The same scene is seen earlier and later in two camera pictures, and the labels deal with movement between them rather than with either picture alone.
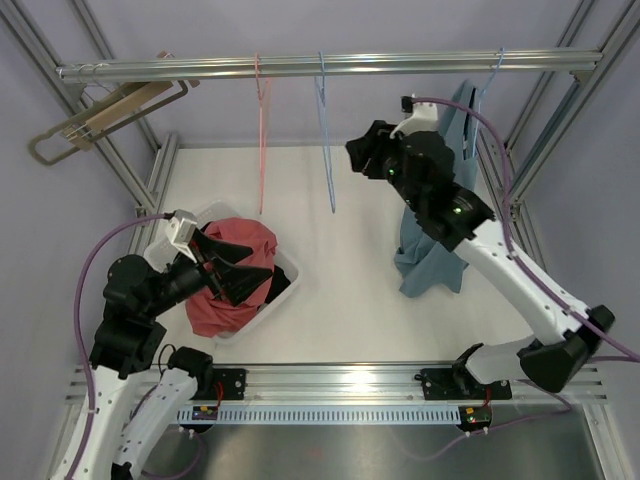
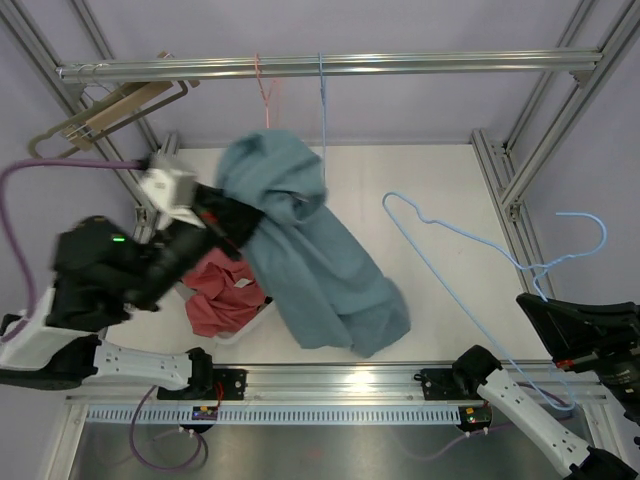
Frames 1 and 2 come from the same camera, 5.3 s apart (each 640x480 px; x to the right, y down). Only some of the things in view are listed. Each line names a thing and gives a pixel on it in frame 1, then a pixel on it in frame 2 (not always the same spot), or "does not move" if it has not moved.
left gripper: x=238 y=281 -> x=226 y=217
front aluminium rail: x=355 y=384 does not move
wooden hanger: x=82 y=134 does not move
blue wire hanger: x=481 y=97 -> x=536 y=280
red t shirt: x=208 y=313 does not move
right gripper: x=375 y=144 -> x=583 y=335
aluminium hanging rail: x=126 y=69 does not move
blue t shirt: x=424 y=266 -> x=325 y=281
